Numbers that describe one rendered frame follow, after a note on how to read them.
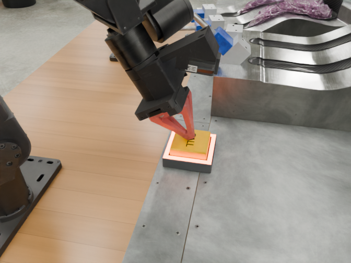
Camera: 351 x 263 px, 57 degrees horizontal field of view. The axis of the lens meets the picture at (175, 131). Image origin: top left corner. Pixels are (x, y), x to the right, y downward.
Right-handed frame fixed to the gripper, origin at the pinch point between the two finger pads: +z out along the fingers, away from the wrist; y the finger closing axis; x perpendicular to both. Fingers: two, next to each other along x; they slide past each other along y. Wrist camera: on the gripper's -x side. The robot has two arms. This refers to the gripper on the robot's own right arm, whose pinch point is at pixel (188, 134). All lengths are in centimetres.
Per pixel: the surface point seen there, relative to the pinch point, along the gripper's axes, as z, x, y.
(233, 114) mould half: 6.4, -4.2, 12.5
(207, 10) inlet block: -5, 2, 57
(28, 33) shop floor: -30, 217, 241
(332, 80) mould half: 8.3, -22.8, 15.8
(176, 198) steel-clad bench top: 3.8, 2.3, -10.0
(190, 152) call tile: 1.5, -0.1, -3.0
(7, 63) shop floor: -19, 198, 174
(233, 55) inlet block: -2.8, -8.1, 18.3
